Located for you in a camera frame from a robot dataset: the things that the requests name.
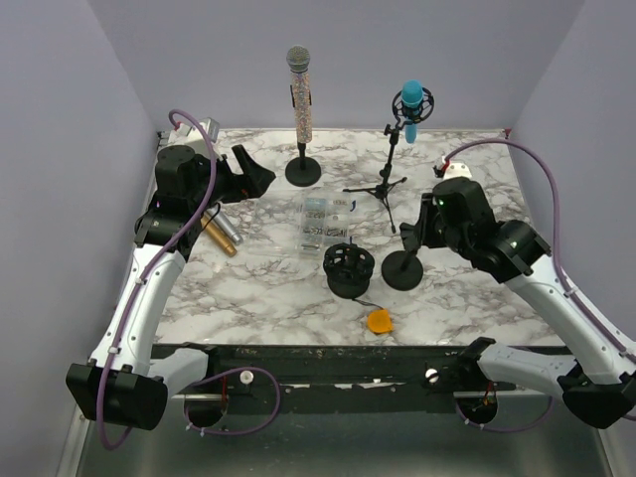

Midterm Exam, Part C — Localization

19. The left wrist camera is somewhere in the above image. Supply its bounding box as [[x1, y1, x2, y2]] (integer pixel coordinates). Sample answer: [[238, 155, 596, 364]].
[[167, 117, 220, 159]]

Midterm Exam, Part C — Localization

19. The black tripod shock mount stand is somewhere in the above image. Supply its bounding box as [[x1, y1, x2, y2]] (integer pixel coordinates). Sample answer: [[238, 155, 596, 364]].
[[342, 86, 436, 235]]

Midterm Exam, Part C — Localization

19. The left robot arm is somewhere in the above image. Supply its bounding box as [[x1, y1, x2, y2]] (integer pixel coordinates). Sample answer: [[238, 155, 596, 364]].
[[66, 145, 275, 430]]

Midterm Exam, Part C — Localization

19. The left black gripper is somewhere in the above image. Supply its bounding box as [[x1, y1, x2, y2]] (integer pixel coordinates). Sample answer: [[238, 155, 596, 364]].
[[190, 144, 275, 214]]

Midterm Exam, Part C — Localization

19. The purple cable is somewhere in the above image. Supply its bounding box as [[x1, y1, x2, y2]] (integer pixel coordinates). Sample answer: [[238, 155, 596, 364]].
[[96, 108, 282, 451], [441, 137, 636, 434]]

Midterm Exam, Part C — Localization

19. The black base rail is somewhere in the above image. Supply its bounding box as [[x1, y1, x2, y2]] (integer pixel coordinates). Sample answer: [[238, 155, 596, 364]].
[[133, 342, 597, 413]]

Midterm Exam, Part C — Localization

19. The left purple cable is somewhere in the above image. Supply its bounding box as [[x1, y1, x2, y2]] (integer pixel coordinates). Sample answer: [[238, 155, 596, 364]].
[[96, 108, 282, 451]]

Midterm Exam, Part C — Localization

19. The blue microphone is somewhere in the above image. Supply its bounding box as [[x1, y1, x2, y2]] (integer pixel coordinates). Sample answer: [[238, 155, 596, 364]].
[[401, 79, 423, 144]]

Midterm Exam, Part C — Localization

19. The clear screw organizer box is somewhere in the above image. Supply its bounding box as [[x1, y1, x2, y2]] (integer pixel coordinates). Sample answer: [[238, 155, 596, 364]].
[[296, 193, 357, 256]]

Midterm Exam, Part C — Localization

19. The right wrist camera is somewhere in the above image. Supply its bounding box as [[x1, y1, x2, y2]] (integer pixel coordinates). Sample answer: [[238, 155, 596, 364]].
[[433, 158, 472, 180]]

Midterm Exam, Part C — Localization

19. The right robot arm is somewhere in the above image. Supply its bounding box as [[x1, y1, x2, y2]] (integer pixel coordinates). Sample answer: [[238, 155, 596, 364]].
[[399, 177, 635, 429]]

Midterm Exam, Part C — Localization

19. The orange tape measure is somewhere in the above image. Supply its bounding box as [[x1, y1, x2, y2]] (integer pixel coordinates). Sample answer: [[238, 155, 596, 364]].
[[367, 308, 394, 335]]

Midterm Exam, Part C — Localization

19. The round base stand, glitter mic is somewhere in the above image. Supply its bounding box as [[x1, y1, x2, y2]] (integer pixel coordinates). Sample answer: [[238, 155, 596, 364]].
[[284, 88, 323, 188]]

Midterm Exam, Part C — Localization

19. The silver microphone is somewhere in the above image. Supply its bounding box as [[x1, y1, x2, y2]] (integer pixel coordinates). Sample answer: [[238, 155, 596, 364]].
[[207, 204, 243, 245]]

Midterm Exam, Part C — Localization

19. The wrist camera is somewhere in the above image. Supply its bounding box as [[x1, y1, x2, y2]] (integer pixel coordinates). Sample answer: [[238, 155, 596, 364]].
[[433, 158, 472, 180], [167, 117, 220, 159]]

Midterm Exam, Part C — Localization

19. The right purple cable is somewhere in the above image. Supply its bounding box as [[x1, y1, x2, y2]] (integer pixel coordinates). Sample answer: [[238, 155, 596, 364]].
[[441, 137, 636, 434]]

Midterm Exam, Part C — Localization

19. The shock mount round base stand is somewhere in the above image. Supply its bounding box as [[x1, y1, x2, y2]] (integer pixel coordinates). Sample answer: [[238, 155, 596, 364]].
[[323, 242, 376, 299]]

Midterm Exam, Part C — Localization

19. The gold microphone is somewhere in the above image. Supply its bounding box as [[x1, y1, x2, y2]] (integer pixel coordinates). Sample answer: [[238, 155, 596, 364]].
[[201, 214, 237, 257]]

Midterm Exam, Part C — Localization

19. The glitter microphone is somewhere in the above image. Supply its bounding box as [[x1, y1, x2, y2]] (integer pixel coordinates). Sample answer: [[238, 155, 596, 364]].
[[286, 45, 313, 144]]

